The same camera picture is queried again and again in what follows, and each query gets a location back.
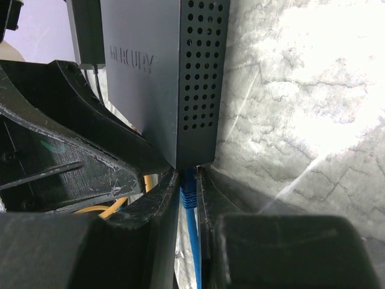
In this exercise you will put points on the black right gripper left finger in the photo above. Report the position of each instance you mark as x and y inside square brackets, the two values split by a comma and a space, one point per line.
[134, 248]

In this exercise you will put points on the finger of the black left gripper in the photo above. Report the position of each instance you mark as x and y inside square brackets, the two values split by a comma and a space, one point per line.
[47, 167]
[59, 90]

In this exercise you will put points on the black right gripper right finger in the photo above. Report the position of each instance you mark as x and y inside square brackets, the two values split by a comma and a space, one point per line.
[250, 250]

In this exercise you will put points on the black network switch box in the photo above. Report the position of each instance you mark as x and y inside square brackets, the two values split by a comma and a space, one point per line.
[164, 69]

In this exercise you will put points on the black power adapter brick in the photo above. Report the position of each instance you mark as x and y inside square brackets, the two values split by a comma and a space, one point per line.
[85, 19]

